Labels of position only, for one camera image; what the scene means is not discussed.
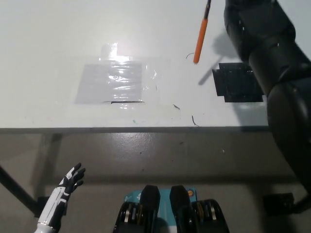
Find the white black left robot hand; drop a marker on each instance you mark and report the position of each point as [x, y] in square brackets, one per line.
[59, 196]

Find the orange microfiber telescopic duster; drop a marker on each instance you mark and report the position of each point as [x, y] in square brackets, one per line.
[200, 38]

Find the black table leg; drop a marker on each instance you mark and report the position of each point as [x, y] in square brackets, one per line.
[15, 191]
[302, 207]

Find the clear plastic tape film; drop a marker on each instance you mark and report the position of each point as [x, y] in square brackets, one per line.
[160, 80]

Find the black tape patch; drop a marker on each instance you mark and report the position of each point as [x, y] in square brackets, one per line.
[235, 85]

